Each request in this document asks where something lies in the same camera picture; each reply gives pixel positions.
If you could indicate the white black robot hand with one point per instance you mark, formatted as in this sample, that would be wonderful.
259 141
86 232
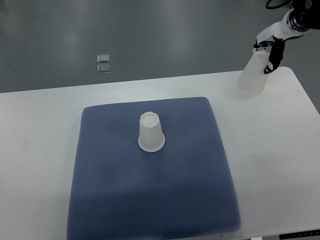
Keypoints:
271 40

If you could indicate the white paper cup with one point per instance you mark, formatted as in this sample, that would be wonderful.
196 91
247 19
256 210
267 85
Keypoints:
252 80
151 138

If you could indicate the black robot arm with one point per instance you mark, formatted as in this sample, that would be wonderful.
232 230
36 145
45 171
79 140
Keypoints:
303 17

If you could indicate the white paper cup on cushion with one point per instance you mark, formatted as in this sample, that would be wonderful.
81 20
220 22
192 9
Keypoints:
151 138

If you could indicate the upper metal floor plate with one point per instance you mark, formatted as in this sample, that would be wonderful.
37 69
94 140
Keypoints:
103 58

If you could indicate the metal floor plate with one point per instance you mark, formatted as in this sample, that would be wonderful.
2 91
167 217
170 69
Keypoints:
104 68
103 58

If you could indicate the blue mesh cushion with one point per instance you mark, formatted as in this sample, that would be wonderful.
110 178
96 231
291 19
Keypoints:
121 192

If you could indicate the lower metal floor plate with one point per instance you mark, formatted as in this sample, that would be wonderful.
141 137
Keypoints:
104 68

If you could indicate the black table edge strip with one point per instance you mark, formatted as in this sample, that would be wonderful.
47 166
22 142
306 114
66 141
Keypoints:
302 234

